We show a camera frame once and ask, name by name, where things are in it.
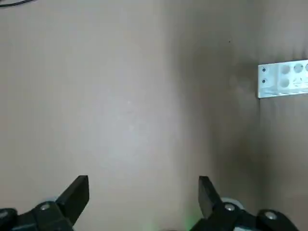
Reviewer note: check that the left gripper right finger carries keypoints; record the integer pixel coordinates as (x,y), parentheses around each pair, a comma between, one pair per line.
(209,204)

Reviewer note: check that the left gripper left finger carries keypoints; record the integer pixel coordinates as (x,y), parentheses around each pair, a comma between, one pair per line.
(72,199)

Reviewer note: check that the white test tube rack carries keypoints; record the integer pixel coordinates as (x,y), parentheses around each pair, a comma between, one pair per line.
(272,79)

